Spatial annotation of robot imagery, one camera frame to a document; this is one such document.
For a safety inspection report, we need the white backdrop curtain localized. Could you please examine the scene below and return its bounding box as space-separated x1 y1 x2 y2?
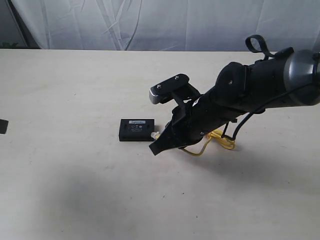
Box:
13 0 320 51

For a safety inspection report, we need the green plant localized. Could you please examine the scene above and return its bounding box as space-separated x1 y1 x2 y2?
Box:
0 42 18 49

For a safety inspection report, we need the small black electronic box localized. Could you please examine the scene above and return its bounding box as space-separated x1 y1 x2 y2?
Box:
118 118 155 142

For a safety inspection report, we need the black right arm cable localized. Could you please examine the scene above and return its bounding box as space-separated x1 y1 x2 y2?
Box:
221 82 320 141

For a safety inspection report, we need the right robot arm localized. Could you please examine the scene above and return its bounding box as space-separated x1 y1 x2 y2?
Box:
149 35 320 155

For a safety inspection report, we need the yellow ethernet cable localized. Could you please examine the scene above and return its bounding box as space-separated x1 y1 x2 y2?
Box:
151 129 236 157

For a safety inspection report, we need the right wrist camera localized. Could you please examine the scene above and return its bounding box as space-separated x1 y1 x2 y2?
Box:
149 73 201 105

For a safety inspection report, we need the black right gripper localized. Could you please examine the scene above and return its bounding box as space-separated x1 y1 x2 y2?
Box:
149 98 208 156

